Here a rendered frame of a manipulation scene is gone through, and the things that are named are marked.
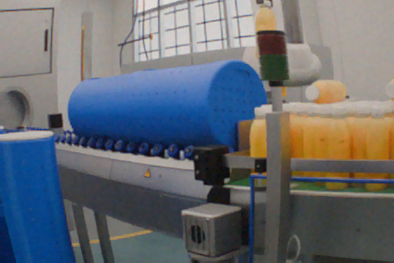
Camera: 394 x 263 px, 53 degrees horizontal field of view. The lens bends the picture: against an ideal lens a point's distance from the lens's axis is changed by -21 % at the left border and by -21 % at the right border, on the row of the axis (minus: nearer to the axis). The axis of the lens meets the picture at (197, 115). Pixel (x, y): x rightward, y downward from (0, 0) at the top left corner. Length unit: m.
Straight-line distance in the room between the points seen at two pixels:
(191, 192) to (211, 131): 0.20
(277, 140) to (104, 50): 6.42
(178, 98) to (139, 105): 0.19
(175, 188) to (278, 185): 0.64
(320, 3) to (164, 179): 3.29
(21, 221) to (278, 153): 0.99
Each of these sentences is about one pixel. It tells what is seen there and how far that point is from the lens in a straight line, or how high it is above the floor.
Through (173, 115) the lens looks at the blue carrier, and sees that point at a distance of 1.47.
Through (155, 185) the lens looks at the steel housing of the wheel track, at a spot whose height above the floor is 0.85.
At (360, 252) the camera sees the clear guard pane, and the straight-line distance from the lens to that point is 0.98.
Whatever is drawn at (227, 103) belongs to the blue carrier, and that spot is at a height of 1.10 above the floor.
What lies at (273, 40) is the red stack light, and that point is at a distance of 0.90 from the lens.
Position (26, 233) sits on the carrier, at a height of 0.68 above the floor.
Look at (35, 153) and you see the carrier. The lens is 1.54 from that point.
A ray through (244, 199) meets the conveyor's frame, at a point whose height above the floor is 0.87.
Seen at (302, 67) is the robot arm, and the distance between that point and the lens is 2.15.
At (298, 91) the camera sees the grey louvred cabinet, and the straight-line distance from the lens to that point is 3.15.
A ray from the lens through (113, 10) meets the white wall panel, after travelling 7.42.
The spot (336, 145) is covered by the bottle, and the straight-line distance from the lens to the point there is 1.05.
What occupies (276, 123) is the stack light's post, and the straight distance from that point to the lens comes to 0.91.
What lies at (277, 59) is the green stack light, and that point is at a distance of 0.90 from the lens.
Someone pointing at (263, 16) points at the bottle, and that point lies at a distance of 1.41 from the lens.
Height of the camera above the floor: 1.15
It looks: 3 degrees down
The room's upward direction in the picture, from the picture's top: 3 degrees counter-clockwise
